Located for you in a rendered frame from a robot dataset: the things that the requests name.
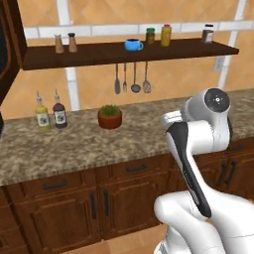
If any white wall outlet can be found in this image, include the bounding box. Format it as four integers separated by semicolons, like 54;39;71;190
213;56;225;72

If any wide brown drawer front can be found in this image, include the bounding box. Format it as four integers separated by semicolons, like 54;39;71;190
19;171;84;200

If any dark vinegar bottle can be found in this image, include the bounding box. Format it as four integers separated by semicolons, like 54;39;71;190
52;88;68;130

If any hanging grey fork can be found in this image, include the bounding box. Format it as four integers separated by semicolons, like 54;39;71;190
122;63;129;93

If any yellow jar with red lid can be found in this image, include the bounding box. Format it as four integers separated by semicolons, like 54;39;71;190
161;23;173;48

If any hanging grey slotted spoon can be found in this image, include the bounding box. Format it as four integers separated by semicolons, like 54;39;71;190
142;61;153;94

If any dark wooden wall cabinet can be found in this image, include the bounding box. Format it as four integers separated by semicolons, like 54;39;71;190
0;0;28;106

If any brown cupboard door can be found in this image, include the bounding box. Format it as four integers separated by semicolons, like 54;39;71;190
0;188;29;254
225;152;254;201
193;158;229;194
98;172;175;240
14;190;101;254

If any hanging grey ladle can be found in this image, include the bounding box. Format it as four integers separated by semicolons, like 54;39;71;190
130;62;142;94

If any dark jar with white lid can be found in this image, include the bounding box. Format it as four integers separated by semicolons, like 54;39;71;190
201;23;214;45

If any hanging grey spatula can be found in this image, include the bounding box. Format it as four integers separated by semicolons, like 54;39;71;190
114;63;122;95

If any potted green plant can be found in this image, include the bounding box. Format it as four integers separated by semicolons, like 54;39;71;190
97;104;123;130

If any black cupboard door handle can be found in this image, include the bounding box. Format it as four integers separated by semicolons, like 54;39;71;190
89;192;98;220
102;189;110;218
216;161;228;187
225;160;238;187

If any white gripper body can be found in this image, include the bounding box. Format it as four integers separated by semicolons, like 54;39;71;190
160;110;184;127

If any dark wooden wall shelf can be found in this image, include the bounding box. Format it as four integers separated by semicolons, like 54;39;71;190
21;38;240;71

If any green-lidded dark jar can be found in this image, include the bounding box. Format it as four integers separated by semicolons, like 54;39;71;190
145;27;157;46

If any yellow oil bottle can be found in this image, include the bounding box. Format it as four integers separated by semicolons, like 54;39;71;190
35;90;52;131

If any tan shaker with dark cap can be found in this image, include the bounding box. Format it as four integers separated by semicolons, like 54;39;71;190
67;32;78;54

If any blue mug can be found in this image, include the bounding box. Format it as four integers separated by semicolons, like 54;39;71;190
124;38;145;53

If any tan shaker with silver cap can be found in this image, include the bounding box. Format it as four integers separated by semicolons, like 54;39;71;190
54;34;65;55

